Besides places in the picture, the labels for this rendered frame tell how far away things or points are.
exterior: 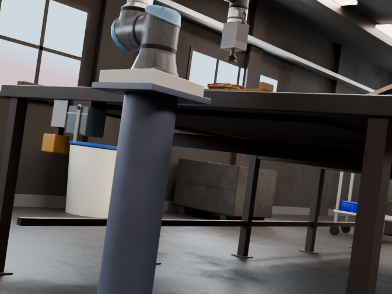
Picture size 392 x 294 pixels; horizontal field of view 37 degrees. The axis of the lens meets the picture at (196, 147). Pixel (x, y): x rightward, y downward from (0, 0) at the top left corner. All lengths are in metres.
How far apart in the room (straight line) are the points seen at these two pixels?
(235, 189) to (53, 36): 2.54
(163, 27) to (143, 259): 0.71
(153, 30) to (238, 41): 0.54
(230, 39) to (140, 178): 0.78
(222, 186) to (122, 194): 4.89
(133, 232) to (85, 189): 3.89
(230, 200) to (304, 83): 3.67
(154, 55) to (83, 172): 3.90
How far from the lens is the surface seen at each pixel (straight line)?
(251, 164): 4.37
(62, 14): 6.08
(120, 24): 1.97
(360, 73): 11.53
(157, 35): 1.82
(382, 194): 1.68
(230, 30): 2.31
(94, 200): 5.64
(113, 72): 1.79
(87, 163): 5.61
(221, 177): 6.64
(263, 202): 6.93
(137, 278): 1.80
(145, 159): 1.75
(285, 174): 9.41
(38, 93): 2.77
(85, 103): 2.48
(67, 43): 6.10
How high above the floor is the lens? 0.67
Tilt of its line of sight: 1 degrees up
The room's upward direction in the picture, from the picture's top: 8 degrees clockwise
